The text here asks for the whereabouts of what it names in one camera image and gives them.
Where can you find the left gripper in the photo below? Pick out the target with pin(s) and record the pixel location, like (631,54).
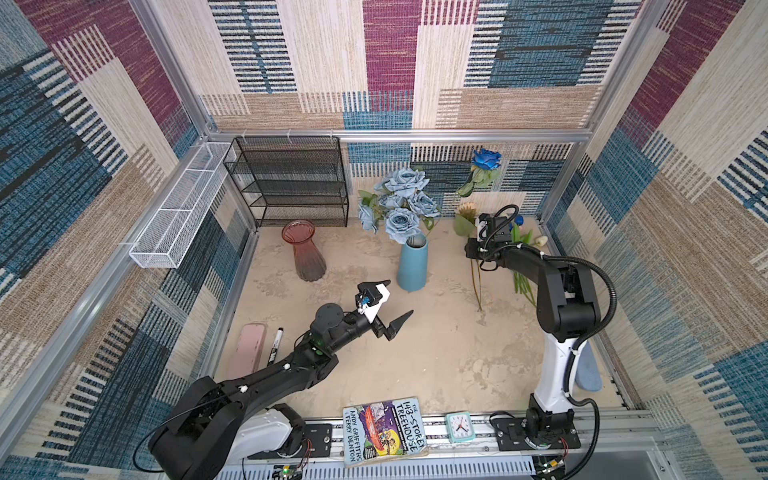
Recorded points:
(389,331)

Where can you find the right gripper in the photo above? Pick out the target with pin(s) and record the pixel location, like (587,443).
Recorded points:
(470,250)

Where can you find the cream sunflower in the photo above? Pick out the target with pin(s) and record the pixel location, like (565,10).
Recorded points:
(464,226)

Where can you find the blue ceramic vase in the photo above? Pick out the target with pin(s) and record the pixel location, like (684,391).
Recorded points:
(412,269)

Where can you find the dark blue rose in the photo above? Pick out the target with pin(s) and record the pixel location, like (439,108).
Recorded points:
(485,169)

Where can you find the pale blue rose bouquet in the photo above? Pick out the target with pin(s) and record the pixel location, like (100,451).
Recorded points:
(400,206)

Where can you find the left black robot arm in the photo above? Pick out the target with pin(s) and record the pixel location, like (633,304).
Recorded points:
(213,419)

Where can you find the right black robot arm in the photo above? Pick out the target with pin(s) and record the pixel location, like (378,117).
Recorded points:
(575,300)

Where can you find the red ribbed glass vase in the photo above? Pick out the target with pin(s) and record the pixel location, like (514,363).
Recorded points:
(309,262)

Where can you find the tulip bunch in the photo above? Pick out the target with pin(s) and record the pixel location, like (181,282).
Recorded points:
(525,269)

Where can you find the black marker pen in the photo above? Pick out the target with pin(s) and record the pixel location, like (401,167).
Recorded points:
(275,346)

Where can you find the colourful treehouse book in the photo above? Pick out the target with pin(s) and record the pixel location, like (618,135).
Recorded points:
(382,431)

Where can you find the small mint alarm clock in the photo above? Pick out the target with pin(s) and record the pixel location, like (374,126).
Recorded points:
(459,427)

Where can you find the pink pencil case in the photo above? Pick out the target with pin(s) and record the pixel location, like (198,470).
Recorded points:
(248,350)

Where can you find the blue grey oval pad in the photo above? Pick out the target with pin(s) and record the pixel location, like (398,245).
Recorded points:
(588,376)

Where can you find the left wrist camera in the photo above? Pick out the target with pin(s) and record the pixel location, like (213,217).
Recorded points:
(369,306)

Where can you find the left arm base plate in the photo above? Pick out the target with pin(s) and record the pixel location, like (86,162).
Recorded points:
(313,440)

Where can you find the black wire mesh shelf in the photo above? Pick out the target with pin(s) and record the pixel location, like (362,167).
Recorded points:
(283,179)

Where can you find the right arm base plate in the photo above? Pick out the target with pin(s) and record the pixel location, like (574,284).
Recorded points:
(552,432)

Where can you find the white wire mesh basket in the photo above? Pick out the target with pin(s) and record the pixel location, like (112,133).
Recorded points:
(165,241)

